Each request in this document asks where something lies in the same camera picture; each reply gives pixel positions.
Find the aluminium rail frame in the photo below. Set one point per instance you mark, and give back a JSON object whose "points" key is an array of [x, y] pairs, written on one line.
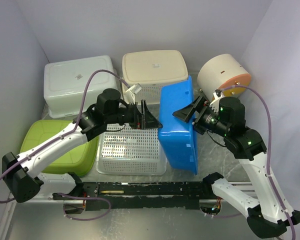
{"points": [[58, 190]]}

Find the brass pencil-like rod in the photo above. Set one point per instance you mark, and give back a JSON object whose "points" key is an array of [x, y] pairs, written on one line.
{"points": [[115, 192]]}

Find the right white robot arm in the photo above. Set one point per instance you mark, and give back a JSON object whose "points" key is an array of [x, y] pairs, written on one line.
{"points": [[269, 214]]}

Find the blue plastic tub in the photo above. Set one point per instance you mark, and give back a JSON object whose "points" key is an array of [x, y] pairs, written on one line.
{"points": [[177, 138]]}

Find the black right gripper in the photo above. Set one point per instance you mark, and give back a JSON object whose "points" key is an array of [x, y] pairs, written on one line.
{"points": [[184, 113]]}

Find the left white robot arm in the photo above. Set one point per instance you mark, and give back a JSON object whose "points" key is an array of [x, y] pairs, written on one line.
{"points": [[21, 172]]}

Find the green plastic tub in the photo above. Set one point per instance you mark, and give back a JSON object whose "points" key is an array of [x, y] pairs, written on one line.
{"points": [[79, 160]]}

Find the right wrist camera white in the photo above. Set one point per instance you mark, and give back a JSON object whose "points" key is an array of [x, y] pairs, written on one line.
{"points": [[217, 96]]}

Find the cream perforated basket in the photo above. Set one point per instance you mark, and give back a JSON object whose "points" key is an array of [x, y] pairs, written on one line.
{"points": [[153, 70]]}

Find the cream cylindrical bucket orange rim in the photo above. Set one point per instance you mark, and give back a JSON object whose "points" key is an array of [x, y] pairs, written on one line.
{"points": [[220, 72]]}

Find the white translucent plastic bin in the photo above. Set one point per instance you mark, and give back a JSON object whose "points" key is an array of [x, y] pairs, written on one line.
{"points": [[65, 81]]}

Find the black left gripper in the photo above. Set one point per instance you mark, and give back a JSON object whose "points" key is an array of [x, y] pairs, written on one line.
{"points": [[146, 120]]}

